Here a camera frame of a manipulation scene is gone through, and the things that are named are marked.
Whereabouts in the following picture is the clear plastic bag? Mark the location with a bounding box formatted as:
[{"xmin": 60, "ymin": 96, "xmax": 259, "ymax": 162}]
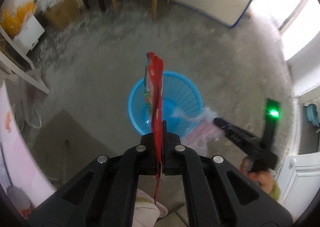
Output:
[{"xmin": 171, "ymin": 107, "xmax": 222, "ymax": 157}]

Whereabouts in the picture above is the red snack wrapper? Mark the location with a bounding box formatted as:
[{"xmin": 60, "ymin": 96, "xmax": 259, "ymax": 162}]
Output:
[{"xmin": 144, "ymin": 52, "xmax": 164, "ymax": 202}]

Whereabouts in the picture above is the green knit sleeve forearm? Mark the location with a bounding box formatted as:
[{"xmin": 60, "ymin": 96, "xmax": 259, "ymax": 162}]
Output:
[{"xmin": 269, "ymin": 180, "xmax": 281, "ymax": 202}]

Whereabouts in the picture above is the blue plastic trash basket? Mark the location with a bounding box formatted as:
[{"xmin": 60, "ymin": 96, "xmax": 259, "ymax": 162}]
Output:
[{"xmin": 127, "ymin": 71, "xmax": 203, "ymax": 137}]

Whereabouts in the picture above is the cardboard box with trash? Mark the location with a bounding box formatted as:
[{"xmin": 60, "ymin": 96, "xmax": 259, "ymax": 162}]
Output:
[{"xmin": 44, "ymin": 0, "xmax": 81, "ymax": 31}]

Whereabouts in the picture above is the person's right hand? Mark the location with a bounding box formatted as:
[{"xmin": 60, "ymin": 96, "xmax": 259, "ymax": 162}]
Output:
[{"xmin": 240, "ymin": 158, "xmax": 274, "ymax": 194}]

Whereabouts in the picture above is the pink tablecloth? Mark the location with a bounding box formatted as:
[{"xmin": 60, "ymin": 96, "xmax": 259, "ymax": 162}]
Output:
[{"xmin": 1, "ymin": 82, "xmax": 56, "ymax": 219}]

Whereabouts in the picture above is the white shelf table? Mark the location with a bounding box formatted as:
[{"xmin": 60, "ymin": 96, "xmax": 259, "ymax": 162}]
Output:
[{"xmin": 1, "ymin": 27, "xmax": 50, "ymax": 94}]

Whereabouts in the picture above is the white foam box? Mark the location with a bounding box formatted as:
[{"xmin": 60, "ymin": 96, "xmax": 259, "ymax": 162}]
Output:
[{"xmin": 13, "ymin": 15, "xmax": 45, "ymax": 54}]

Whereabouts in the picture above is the yellow plastic bag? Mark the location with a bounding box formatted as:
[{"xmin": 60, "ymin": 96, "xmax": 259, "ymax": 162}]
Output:
[{"xmin": 1, "ymin": 0, "xmax": 36, "ymax": 39}]

